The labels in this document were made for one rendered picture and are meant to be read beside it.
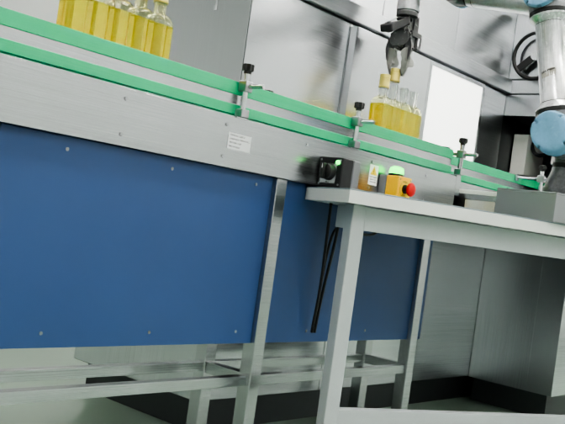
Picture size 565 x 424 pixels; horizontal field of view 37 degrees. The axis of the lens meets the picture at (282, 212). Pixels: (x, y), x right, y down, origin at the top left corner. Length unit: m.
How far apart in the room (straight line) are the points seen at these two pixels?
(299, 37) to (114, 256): 1.11
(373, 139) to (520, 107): 1.39
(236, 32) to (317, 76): 0.35
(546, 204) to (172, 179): 1.08
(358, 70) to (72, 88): 1.34
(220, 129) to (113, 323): 0.51
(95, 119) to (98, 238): 0.25
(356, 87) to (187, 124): 1.04
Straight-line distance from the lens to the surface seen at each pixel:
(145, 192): 1.86
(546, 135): 2.45
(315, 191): 2.20
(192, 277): 1.98
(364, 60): 2.87
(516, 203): 2.54
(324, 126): 2.30
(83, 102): 1.73
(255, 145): 2.06
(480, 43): 3.60
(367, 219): 2.13
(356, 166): 2.25
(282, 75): 2.59
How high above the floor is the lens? 0.64
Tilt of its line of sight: 1 degrees up
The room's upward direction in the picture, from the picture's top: 8 degrees clockwise
